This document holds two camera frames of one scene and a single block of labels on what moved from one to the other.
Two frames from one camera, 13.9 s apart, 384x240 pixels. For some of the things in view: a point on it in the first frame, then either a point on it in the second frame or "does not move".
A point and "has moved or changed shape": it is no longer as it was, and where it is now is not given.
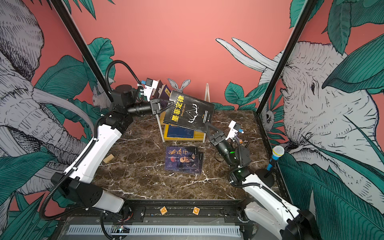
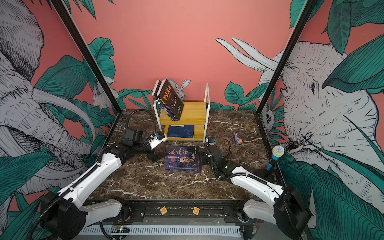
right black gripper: [222, 136] to [203, 158]
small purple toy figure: [240, 140] does not move
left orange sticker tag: [163, 210] does not move
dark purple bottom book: [185, 159] does not move
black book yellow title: [189, 112] has moved or changed shape
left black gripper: [155, 106] to [152, 156]
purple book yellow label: [165, 94] to [168, 111]
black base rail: [167, 212] does not move
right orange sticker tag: [196, 210] does not move
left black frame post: [65, 18] does not move
